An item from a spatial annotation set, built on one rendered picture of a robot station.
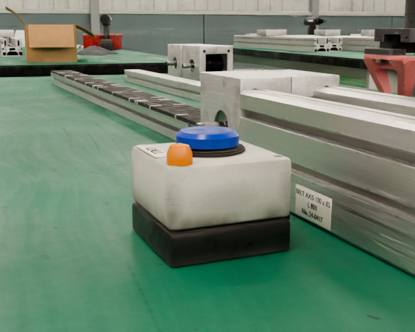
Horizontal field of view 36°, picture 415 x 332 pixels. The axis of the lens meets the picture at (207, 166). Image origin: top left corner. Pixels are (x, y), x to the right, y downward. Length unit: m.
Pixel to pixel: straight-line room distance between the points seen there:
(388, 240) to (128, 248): 0.16
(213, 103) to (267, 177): 0.23
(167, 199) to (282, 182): 0.07
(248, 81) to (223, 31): 11.65
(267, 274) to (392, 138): 0.10
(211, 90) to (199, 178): 0.25
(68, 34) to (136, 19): 9.09
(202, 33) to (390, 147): 11.71
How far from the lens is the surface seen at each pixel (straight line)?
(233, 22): 12.27
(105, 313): 0.33
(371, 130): 0.39
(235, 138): 0.40
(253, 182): 0.38
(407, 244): 0.38
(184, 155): 0.36
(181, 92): 1.31
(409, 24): 0.70
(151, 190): 0.39
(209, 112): 0.61
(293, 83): 0.57
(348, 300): 0.34
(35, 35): 2.68
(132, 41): 11.74
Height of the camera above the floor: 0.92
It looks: 12 degrees down
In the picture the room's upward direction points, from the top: straight up
